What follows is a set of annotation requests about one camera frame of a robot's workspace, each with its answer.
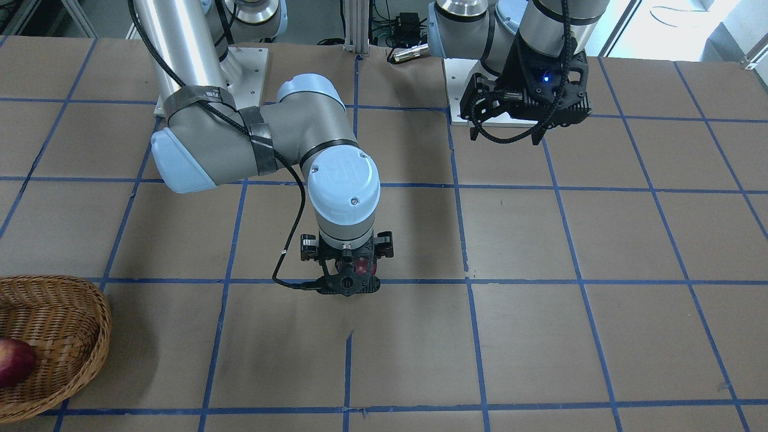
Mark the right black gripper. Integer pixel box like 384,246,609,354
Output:
300,232,394,297

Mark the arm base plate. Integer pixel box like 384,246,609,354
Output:
154,45,269,118
443,57,541,128

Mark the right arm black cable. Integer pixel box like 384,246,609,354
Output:
127,0,319,290

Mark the brown wicker basket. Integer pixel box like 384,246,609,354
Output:
1,275,112,424

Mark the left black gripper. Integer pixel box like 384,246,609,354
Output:
459,46,592,146

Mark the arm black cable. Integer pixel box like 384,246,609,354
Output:
471,0,571,145
127,0,319,290

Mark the dark red apple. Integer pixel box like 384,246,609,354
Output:
351,257,378,277

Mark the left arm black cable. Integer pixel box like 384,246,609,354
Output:
471,0,571,145

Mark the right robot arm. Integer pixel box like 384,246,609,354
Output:
127,1,394,297

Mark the aluminium frame post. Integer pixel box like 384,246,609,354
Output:
343,1,370,56

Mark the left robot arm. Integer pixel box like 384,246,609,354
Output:
427,1,609,145

